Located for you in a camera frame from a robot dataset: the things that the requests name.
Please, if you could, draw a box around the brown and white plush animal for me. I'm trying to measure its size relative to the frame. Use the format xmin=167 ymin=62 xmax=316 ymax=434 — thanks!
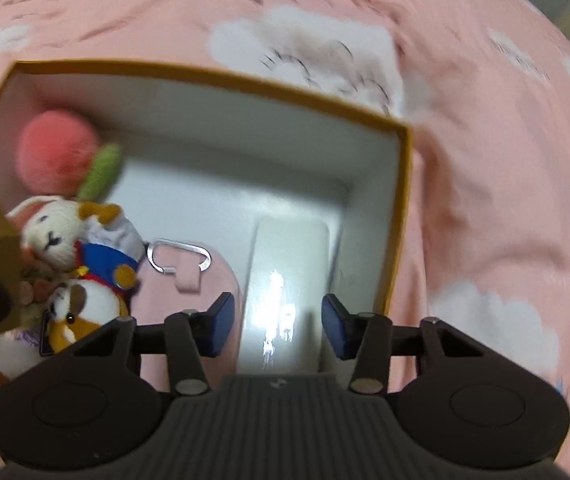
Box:
xmin=40 ymin=280 xmax=131 ymax=357

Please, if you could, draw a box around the orange-edged white cardboard box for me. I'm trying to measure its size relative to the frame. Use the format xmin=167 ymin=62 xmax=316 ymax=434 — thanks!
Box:
xmin=0 ymin=59 xmax=414 ymax=383

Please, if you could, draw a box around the crocheted white bunny with bouquet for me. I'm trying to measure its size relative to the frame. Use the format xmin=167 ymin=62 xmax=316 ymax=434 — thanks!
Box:
xmin=5 ymin=196 xmax=86 ymax=321

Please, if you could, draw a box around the pink peach plush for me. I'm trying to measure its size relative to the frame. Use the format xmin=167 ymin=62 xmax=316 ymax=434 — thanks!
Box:
xmin=19 ymin=110 xmax=126 ymax=202

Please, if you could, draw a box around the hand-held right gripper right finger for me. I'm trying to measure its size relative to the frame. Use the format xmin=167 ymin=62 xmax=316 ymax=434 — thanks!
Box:
xmin=320 ymin=293 xmax=488 ymax=395

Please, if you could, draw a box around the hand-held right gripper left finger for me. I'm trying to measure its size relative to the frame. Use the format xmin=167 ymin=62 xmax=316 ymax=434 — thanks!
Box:
xmin=72 ymin=291 xmax=237 ymax=397

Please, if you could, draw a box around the pink printed bedsheet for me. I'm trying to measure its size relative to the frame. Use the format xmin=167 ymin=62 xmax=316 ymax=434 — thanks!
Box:
xmin=0 ymin=0 xmax=570 ymax=480

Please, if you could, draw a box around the pink case with silver carabiner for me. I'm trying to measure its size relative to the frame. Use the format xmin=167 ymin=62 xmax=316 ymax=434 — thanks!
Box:
xmin=125 ymin=238 xmax=242 ymax=378

